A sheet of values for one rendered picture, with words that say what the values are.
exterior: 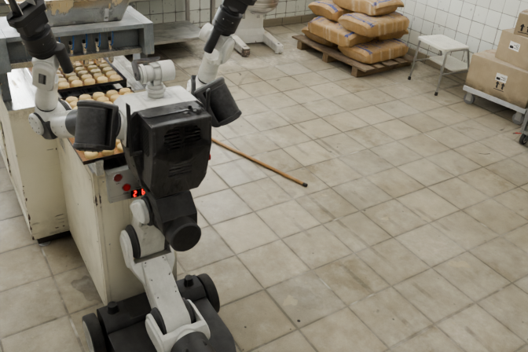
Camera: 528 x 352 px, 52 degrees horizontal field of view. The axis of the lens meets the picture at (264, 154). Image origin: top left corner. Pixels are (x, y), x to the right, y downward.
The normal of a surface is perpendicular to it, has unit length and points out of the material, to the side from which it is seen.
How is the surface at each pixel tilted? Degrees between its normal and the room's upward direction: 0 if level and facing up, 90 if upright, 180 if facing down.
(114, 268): 90
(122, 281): 90
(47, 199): 90
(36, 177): 90
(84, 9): 115
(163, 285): 33
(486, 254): 0
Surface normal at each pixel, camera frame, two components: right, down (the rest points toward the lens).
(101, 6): 0.44, 0.77
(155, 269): 0.33, -0.48
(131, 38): 0.52, 0.45
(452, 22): -0.85, 0.22
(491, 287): 0.06, -0.87
